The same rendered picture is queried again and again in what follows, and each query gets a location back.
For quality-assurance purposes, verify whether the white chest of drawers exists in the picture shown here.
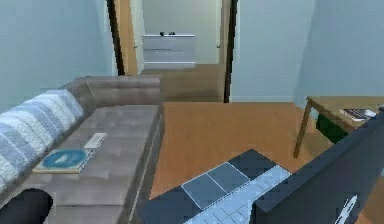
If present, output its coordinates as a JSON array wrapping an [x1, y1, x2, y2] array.
[[141, 33, 197, 70]]

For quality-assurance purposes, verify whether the dark grey open laptop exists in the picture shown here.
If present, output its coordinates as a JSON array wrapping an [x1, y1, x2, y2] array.
[[139, 111, 384, 224]]

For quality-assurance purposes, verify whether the grey brown sofa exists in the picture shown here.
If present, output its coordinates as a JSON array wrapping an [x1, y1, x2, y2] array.
[[0, 75, 165, 224]]

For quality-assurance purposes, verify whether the wooden room door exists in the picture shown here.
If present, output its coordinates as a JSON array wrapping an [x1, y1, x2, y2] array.
[[113, 0, 146, 76]]

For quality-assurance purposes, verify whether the white remote control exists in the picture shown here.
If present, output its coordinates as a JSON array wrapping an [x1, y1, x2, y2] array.
[[83, 132, 108, 150]]

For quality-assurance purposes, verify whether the blue cover book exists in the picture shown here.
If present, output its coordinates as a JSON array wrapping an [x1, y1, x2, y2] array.
[[32, 148, 96, 175]]

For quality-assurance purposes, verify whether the wooden table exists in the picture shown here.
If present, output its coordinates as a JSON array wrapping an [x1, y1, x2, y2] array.
[[292, 96, 384, 160]]

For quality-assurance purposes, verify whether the dark green box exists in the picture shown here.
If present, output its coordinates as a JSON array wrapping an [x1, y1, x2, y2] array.
[[315, 113, 349, 144]]

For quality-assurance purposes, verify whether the grey white striped blanket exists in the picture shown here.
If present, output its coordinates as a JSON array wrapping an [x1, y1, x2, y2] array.
[[0, 89, 85, 194]]

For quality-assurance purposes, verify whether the dark magazine with pale edge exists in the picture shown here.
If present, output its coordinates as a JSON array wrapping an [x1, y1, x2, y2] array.
[[339, 108, 378, 122]]

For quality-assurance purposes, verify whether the black round cushion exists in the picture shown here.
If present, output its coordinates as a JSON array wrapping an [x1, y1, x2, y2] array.
[[0, 188, 54, 224]]

